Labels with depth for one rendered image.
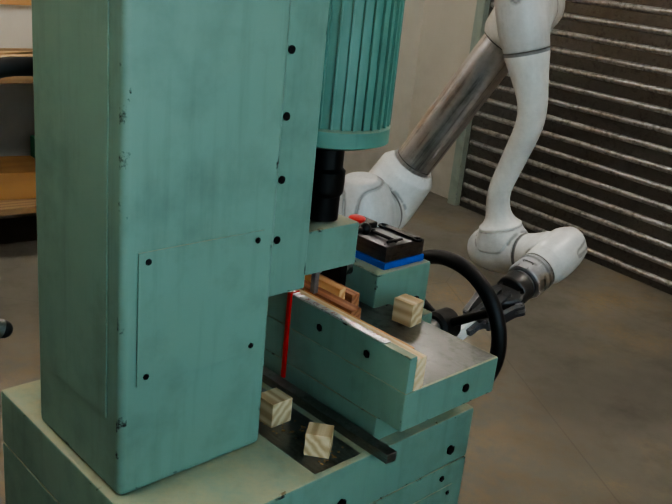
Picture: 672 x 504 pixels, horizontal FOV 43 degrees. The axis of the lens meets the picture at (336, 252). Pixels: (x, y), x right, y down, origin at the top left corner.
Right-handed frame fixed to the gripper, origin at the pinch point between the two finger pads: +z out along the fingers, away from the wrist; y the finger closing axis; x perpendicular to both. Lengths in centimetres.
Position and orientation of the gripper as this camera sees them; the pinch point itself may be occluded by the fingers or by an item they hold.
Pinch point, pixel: (463, 330)
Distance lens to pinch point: 182.6
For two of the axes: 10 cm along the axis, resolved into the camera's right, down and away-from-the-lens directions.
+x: 1.5, 8.2, 5.5
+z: -7.2, 4.7, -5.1
